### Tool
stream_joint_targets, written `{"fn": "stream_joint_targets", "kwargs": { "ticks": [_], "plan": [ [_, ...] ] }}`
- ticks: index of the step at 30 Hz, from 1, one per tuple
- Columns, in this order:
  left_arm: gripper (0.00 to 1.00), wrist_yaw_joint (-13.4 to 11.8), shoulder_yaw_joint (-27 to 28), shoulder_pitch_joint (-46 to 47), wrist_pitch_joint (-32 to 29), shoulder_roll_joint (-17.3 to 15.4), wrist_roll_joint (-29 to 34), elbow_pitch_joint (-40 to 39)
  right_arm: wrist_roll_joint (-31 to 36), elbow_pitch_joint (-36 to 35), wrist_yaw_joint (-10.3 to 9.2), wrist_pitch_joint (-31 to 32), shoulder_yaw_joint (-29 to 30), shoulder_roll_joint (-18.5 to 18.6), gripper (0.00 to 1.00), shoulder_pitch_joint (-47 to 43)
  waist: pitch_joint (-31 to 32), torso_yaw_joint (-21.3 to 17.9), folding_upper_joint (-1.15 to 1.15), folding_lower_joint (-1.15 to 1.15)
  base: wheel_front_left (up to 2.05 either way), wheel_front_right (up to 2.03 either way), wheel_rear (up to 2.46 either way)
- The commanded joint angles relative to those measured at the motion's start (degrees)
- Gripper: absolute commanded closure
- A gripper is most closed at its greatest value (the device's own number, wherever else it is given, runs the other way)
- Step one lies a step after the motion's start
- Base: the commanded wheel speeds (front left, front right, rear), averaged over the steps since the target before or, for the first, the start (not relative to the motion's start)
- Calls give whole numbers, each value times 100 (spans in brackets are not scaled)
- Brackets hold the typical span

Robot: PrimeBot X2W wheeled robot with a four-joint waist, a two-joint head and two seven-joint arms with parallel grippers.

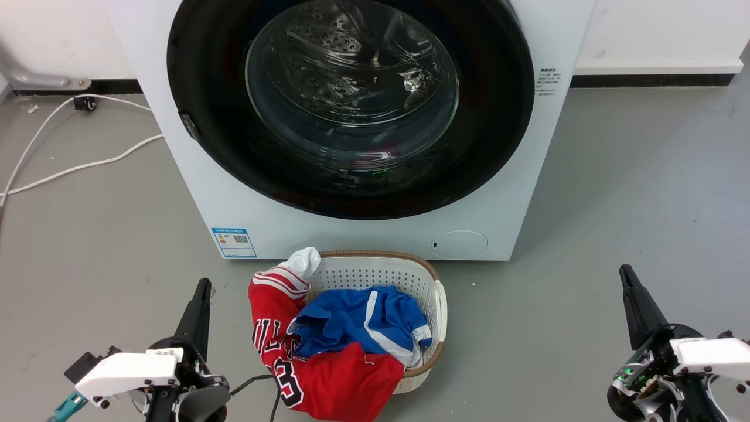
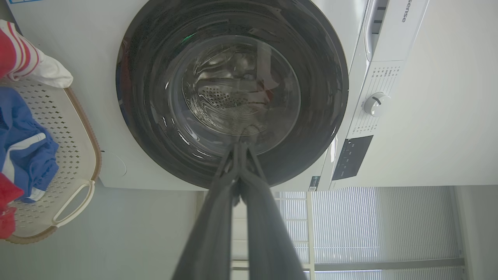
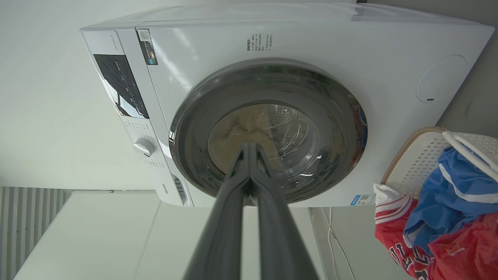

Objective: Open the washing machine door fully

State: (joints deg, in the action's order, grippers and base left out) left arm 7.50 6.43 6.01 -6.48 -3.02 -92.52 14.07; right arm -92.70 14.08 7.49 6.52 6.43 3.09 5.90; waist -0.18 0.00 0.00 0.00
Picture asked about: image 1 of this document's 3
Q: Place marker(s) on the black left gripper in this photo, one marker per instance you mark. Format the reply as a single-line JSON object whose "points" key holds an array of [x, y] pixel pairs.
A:
{"points": [[199, 398]]}

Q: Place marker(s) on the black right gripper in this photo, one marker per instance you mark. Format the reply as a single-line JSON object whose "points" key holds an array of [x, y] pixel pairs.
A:
{"points": [[656, 363]]}

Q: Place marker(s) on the black round washer door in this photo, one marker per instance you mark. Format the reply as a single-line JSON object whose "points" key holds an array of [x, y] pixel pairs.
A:
{"points": [[199, 88]]}

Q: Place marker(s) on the white front-load washing machine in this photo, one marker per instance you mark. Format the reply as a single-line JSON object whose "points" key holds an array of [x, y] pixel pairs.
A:
{"points": [[498, 223]]}

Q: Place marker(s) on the blue energy label sticker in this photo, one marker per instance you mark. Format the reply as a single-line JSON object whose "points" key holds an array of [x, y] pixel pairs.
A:
{"points": [[234, 242]]}

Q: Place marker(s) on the white sock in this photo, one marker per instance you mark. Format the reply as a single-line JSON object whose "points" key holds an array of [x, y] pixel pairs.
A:
{"points": [[304, 261]]}

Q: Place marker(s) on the black box at left wrist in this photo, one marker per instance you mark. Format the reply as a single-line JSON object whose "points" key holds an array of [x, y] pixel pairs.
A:
{"points": [[82, 366]]}

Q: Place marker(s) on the blue shorts with white stripe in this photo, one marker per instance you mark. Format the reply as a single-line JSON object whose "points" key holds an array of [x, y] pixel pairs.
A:
{"points": [[345, 316]]}

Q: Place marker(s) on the teal connector at left wrist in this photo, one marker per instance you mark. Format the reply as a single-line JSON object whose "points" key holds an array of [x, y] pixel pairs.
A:
{"points": [[67, 407]]}

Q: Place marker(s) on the red basketball jersey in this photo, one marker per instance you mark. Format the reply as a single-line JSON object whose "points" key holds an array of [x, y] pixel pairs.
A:
{"points": [[340, 387]]}

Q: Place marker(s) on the white perforated laundry basket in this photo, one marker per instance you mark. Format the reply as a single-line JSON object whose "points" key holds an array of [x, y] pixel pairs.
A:
{"points": [[375, 272]]}

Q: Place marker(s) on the round white filter cover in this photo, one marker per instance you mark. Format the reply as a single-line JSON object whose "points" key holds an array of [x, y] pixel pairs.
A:
{"points": [[460, 244]]}

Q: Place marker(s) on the small black plug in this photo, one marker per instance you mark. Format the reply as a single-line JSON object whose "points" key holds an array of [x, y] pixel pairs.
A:
{"points": [[85, 103]]}

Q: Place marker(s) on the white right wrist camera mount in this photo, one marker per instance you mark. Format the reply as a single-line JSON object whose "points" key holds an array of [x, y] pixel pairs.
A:
{"points": [[715, 354]]}

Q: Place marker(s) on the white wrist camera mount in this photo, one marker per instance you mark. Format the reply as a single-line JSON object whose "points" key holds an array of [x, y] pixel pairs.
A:
{"points": [[126, 372], [715, 354]]}

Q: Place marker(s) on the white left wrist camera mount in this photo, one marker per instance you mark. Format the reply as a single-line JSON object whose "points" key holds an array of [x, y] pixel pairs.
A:
{"points": [[126, 372]]}

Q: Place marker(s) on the grey metal floor bracket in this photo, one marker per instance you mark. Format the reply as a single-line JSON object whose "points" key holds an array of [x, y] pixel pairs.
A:
{"points": [[41, 81]]}

